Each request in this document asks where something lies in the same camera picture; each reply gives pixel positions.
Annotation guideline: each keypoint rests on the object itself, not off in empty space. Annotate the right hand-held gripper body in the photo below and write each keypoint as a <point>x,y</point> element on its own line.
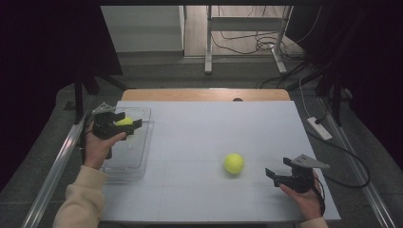
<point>299,182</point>

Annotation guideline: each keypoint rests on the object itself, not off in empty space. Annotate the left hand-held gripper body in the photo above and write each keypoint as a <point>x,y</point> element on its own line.
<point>107,129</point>

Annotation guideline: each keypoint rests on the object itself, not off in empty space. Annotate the yellow tennis ball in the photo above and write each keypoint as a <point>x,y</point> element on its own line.
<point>126,121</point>
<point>234,163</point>

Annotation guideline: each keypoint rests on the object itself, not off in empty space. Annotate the clear plastic container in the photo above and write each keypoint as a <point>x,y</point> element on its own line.
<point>136,152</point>

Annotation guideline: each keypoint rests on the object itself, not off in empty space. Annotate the person's right hand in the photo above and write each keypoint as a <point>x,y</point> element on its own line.
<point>309,204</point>

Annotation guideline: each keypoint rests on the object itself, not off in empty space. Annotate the person's left hand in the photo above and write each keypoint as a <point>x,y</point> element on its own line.
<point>96,152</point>

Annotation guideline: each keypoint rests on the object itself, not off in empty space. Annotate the black metal stand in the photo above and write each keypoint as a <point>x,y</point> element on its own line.
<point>78,95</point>
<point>336,104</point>

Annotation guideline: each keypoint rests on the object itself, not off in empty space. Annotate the white power strip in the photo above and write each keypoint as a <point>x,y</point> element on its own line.
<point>320,129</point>

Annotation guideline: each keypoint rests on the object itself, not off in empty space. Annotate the white table mat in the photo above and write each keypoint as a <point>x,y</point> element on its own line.
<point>196,126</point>

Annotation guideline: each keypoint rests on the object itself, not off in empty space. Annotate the dark table grommet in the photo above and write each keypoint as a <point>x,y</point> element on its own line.
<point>237,99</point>

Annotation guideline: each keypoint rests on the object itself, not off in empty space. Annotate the black curtain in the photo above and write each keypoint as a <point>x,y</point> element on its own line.
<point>380,79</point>
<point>31,79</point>

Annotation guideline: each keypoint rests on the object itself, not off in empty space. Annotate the white cabinet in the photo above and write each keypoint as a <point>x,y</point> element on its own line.
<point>142,28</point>

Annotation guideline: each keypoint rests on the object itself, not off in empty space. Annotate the aluminium floor rail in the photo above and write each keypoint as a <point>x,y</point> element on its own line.
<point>377,205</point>
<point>53,177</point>

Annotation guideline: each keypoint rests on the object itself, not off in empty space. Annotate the white desk frame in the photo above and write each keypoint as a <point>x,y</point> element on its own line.
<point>244,23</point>

